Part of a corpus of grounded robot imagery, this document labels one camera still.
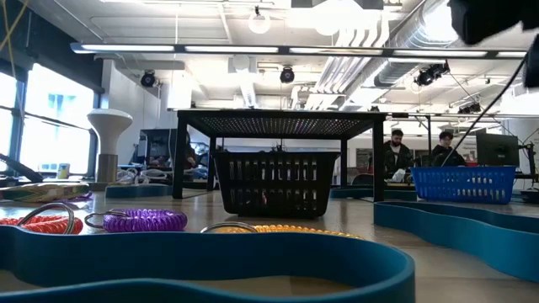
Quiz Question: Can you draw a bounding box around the red coil wrist keychain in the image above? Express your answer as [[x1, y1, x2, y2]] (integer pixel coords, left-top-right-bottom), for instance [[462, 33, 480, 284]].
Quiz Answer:
[[0, 202, 84, 236]]

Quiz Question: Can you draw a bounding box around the person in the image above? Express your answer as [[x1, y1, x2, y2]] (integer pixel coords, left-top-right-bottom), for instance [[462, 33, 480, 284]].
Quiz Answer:
[[431, 130, 468, 167], [381, 128, 416, 181]]

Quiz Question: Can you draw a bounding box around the large teal rubber band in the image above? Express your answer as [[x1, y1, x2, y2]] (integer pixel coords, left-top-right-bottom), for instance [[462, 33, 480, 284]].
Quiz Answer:
[[329, 187, 419, 202], [104, 183, 174, 199], [0, 225, 417, 303], [373, 200, 539, 284]]

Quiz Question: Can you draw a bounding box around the black ceiling spotlight cluster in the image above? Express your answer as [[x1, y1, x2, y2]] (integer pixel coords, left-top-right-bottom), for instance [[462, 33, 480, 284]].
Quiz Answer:
[[414, 60, 451, 88]]

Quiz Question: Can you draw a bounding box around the silver ventilation duct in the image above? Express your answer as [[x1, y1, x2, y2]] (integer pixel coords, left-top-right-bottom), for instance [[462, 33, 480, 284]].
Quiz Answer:
[[372, 0, 464, 88]]

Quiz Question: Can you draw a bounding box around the round white pendant lamp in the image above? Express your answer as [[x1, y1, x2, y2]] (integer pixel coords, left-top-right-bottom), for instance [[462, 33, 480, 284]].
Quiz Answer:
[[247, 5, 273, 35]]

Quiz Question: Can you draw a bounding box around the black slotted plastic basket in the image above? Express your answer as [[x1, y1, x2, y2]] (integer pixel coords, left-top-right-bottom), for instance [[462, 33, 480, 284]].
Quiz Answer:
[[211, 150, 341, 220]]

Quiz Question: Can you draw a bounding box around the white mushroom-shaped lamp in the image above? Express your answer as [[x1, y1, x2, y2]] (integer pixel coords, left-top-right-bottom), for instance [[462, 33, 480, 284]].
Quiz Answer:
[[86, 108, 134, 185]]

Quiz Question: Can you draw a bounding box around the purple coil wrist keychain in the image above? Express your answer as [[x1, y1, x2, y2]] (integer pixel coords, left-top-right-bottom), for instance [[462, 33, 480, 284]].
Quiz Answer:
[[62, 191, 94, 203], [83, 208, 189, 234]]

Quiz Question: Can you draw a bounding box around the black perforated metal shelf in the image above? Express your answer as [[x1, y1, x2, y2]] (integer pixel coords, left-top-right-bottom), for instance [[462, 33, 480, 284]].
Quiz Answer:
[[171, 109, 387, 204]]

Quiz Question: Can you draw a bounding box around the black slanted bar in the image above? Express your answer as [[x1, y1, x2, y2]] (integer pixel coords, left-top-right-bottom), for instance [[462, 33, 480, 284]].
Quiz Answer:
[[0, 151, 45, 184]]

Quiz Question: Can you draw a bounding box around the blue slotted plastic basket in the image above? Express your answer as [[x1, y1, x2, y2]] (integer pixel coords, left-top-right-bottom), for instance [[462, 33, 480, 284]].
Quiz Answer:
[[410, 165, 518, 205]]

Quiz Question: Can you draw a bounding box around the orange coil wrist keychain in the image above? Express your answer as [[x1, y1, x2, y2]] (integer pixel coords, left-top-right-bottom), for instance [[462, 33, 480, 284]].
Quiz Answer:
[[200, 221, 364, 242]]

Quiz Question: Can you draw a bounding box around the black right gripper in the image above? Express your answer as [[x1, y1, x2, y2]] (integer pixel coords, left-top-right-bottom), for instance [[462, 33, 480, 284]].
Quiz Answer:
[[447, 0, 539, 88]]

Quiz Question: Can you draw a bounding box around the yellow rectangular packet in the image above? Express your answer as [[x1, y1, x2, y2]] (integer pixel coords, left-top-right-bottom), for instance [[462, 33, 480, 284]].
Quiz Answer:
[[0, 182, 90, 204]]

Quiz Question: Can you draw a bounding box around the overhead bar with light strips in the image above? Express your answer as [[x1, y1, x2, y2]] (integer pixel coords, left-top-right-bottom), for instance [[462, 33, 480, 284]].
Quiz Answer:
[[69, 41, 539, 61]]

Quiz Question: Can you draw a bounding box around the black computer monitor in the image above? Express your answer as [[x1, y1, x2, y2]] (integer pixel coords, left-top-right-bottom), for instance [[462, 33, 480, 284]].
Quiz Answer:
[[137, 128, 190, 170], [475, 131, 521, 167]]

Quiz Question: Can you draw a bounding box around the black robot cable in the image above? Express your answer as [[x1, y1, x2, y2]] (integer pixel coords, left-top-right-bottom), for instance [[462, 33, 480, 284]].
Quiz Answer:
[[440, 56, 527, 167]]

